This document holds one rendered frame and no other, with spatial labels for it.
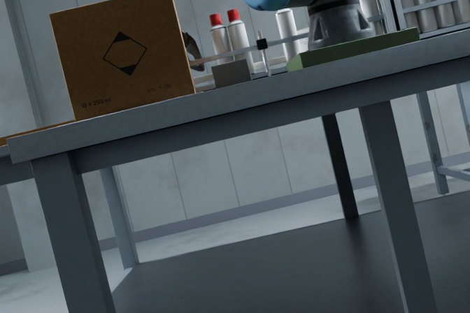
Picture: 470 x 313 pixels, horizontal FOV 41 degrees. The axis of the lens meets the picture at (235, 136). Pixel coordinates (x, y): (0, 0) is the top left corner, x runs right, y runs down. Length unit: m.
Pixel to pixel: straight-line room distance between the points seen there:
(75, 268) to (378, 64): 0.57
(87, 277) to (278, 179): 3.70
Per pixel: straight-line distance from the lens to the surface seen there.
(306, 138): 4.67
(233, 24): 1.92
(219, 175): 4.64
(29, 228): 4.69
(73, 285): 1.04
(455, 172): 3.53
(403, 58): 1.01
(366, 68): 0.99
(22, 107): 4.63
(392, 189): 1.34
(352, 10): 1.41
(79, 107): 1.57
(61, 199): 1.02
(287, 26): 1.91
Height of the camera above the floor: 0.80
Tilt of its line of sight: 3 degrees down
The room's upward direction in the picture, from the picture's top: 13 degrees counter-clockwise
